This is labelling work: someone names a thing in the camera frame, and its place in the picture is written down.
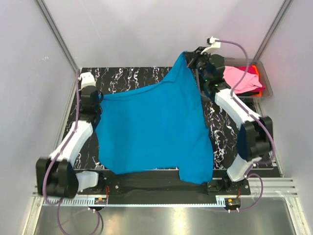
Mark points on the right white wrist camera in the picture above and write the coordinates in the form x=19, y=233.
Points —
x=213, y=44

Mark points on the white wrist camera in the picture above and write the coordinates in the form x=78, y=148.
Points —
x=213, y=44
x=86, y=79

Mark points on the black marbled table mat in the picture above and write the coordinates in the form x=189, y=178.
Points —
x=222, y=129

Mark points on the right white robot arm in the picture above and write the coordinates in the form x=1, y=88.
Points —
x=255, y=138

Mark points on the blue t shirt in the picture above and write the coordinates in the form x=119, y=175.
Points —
x=159, y=126

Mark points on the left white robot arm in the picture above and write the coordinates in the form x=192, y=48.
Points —
x=55, y=174

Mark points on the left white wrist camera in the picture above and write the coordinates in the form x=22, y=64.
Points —
x=86, y=79

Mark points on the clear plastic bin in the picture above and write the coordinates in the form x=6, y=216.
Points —
x=267, y=92

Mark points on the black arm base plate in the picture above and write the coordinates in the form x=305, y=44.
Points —
x=167, y=180

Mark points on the orange t shirt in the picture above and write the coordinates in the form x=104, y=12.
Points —
x=254, y=83

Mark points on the black t shirt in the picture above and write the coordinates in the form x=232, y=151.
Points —
x=251, y=93

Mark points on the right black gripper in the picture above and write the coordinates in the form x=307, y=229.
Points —
x=192, y=57

